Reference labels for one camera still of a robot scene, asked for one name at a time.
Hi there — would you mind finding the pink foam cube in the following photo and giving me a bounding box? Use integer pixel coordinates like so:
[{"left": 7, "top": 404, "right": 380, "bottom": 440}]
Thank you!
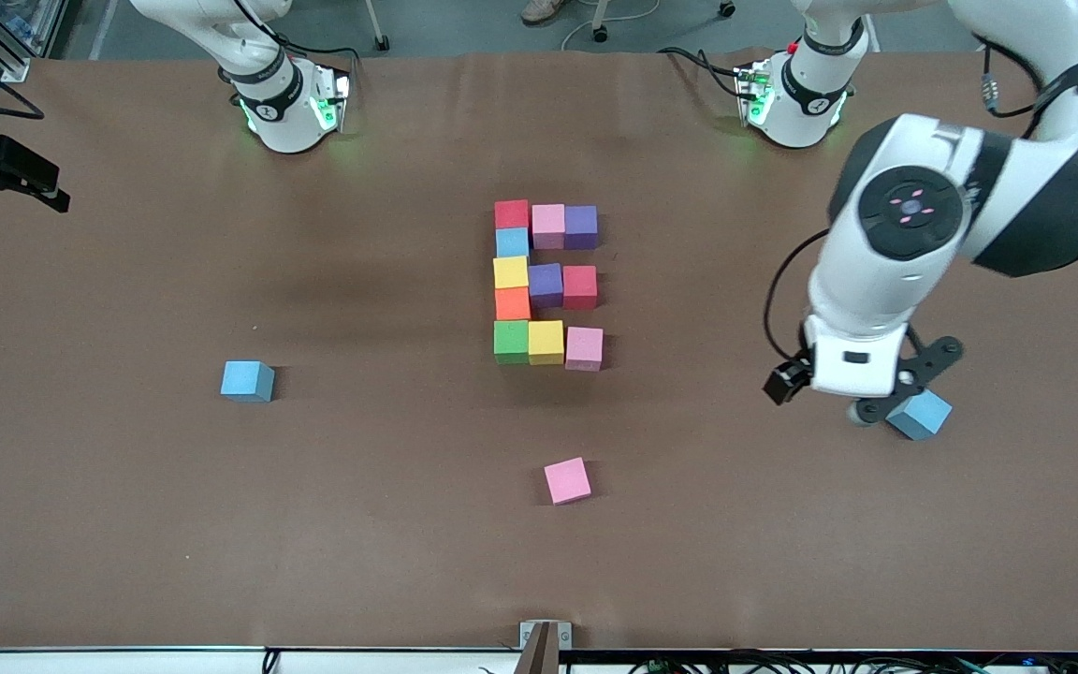
[
  {"left": 543, "top": 457, "right": 593, "bottom": 506},
  {"left": 531, "top": 203, "right": 566, "bottom": 251},
  {"left": 564, "top": 326, "right": 605, "bottom": 373}
]

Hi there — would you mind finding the purple foam cube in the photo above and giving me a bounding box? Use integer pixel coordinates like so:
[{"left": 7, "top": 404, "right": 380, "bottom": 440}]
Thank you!
[
  {"left": 528, "top": 263, "right": 564, "bottom": 310},
  {"left": 563, "top": 205, "right": 599, "bottom": 251}
]

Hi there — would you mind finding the green foam cube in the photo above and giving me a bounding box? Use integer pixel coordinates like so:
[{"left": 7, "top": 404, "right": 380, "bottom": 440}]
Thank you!
[{"left": 493, "top": 319, "right": 531, "bottom": 366}]

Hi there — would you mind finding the brown table cover sheet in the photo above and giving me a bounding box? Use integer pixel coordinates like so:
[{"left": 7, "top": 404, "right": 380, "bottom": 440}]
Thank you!
[{"left": 0, "top": 49, "right": 1078, "bottom": 653}]

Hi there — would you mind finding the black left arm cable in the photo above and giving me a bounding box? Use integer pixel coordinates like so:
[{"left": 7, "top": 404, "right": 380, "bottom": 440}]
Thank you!
[{"left": 764, "top": 227, "right": 832, "bottom": 366}]

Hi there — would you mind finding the black left base cable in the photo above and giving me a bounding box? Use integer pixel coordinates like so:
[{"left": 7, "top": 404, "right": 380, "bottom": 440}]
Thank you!
[{"left": 656, "top": 45, "right": 748, "bottom": 99}]

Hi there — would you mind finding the grey metal bracket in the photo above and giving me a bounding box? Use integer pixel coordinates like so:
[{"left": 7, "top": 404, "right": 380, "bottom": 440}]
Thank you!
[{"left": 519, "top": 620, "right": 574, "bottom": 674}]

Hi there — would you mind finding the white floor cable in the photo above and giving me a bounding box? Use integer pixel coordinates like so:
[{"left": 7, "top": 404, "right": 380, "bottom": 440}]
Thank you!
[{"left": 560, "top": 0, "right": 663, "bottom": 53}]

